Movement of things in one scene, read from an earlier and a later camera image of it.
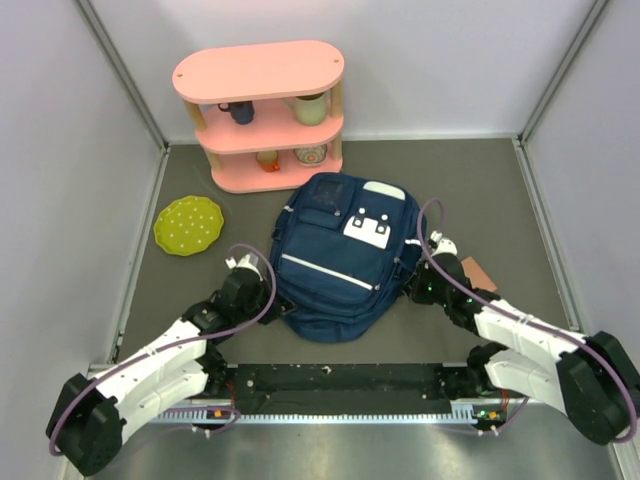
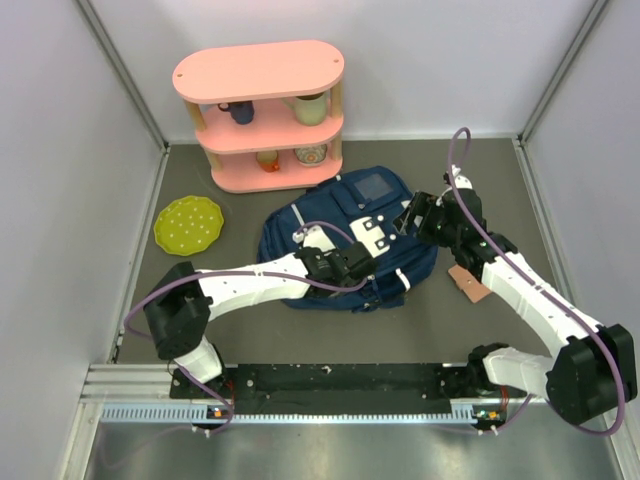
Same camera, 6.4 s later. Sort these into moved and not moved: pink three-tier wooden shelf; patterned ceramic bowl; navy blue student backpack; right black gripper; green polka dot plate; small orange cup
Moved: navy blue student backpack; right black gripper
Not moved: green polka dot plate; pink three-tier wooden shelf; patterned ceramic bowl; small orange cup
